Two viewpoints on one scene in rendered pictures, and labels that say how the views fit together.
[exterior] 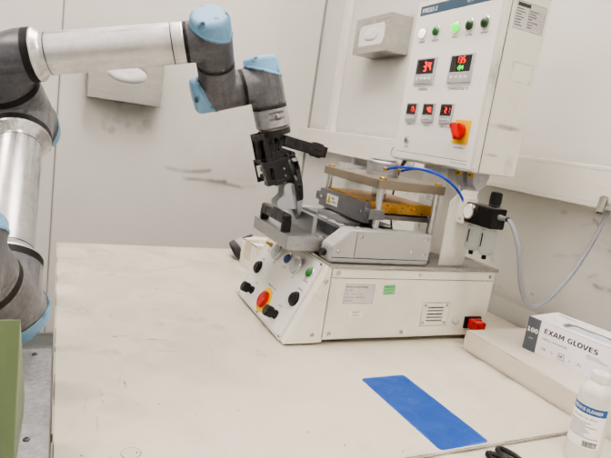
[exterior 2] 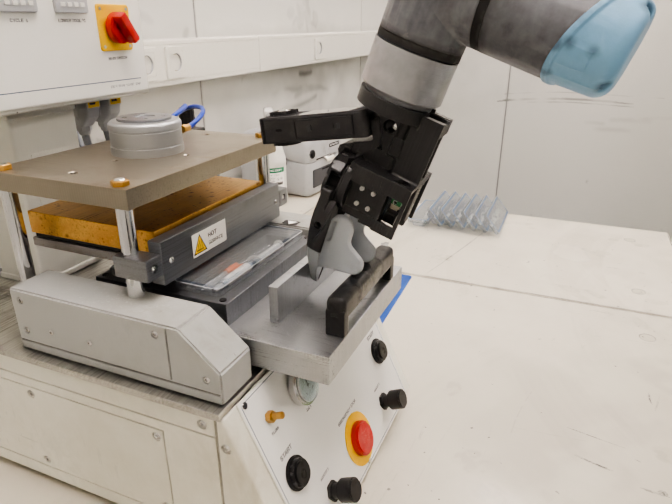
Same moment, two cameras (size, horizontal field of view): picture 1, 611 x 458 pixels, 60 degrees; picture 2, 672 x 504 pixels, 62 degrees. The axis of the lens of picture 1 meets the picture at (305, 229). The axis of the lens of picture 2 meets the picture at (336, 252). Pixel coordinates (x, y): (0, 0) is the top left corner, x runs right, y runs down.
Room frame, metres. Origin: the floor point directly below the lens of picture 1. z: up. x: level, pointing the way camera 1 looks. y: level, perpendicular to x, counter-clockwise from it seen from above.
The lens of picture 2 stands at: (1.56, 0.45, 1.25)
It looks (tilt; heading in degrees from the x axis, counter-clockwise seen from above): 22 degrees down; 229
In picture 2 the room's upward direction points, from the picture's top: straight up
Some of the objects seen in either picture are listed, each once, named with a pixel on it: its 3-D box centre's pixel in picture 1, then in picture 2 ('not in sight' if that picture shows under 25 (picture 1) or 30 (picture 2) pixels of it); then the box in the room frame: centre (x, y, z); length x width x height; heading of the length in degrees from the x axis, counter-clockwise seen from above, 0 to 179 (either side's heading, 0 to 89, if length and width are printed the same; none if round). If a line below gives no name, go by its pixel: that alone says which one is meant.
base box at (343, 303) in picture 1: (364, 284); (187, 351); (1.28, -0.17, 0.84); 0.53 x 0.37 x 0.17; 115
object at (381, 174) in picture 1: (395, 188); (141, 166); (1.30, -0.20, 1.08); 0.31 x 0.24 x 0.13; 25
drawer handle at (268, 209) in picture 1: (275, 216); (363, 286); (1.19, 0.07, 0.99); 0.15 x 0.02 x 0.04; 25
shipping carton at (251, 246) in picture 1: (274, 255); not in sight; (1.61, 0.08, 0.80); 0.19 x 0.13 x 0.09; 116
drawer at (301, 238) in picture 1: (327, 227); (250, 280); (1.25, -0.05, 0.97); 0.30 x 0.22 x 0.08; 115
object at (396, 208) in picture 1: (380, 194); (158, 186); (1.29, -0.17, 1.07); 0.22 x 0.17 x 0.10; 25
